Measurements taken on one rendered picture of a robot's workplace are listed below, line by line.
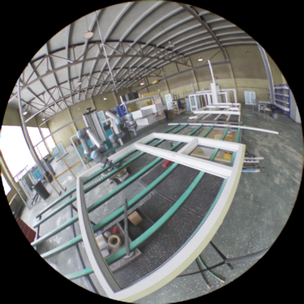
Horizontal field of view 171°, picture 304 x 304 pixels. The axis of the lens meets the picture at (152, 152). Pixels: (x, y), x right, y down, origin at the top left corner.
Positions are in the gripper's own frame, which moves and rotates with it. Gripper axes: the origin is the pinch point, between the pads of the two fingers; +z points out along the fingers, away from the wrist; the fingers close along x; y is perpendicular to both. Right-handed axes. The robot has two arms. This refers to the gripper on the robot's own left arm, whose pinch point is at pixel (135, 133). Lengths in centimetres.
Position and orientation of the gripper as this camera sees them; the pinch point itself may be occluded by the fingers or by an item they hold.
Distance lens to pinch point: 164.2
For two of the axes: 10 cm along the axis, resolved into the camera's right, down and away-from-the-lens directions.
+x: -6.2, -1.9, 7.6
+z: 2.7, 8.6, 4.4
